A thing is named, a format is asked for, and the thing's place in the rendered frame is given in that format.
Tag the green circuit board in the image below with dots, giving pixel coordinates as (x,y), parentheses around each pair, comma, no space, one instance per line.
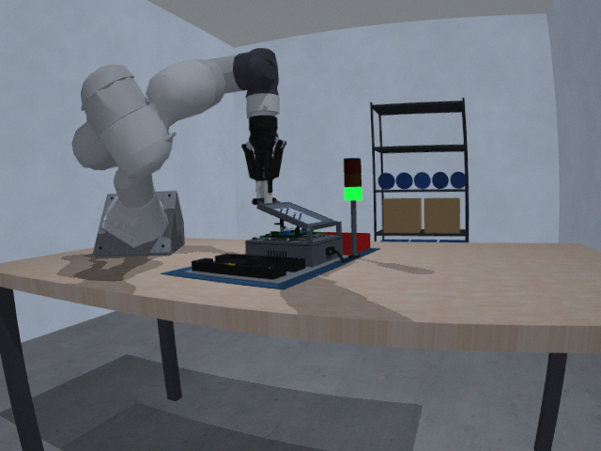
(289,231)

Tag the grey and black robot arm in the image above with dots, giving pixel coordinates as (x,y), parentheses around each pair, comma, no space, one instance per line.
(123,129)

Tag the red bin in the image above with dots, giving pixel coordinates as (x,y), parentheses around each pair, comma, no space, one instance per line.
(363,241)

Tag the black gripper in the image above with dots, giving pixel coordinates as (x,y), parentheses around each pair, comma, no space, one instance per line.
(263,132)

